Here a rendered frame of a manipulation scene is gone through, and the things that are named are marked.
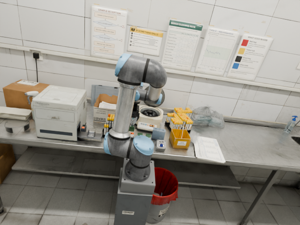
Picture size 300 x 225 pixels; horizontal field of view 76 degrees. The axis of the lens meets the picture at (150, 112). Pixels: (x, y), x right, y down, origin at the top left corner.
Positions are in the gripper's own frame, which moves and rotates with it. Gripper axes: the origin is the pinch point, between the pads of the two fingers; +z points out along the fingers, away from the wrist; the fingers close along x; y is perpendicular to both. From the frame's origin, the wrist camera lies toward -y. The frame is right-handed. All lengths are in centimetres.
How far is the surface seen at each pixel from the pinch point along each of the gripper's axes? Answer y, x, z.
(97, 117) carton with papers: 15.0, 30.1, 6.7
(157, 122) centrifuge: 13.2, -21.4, 3.4
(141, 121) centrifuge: 14.7, -8.0, 4.5
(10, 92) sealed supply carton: 20, 101, -4
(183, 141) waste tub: -8.9, -40.9, 4.1
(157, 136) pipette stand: -2.1, -21.4, 6.7
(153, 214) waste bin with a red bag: -17, -30, 83
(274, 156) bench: -5, -123, 11
